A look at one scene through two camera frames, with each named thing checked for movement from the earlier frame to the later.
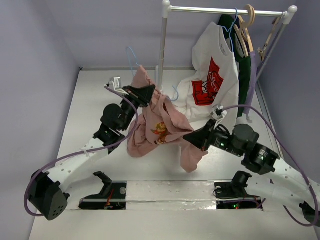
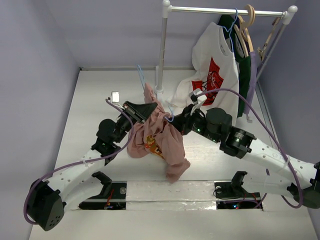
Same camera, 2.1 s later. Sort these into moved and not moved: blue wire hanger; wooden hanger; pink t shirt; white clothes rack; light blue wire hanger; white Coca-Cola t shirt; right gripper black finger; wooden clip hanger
Moved: right gripper black finger; pink t shirt; light blue wire hanger
Not moved: white Coca-Cola t shirt; white clothes rack; wooden hanger; wooden clip hanger; blue wire hanger
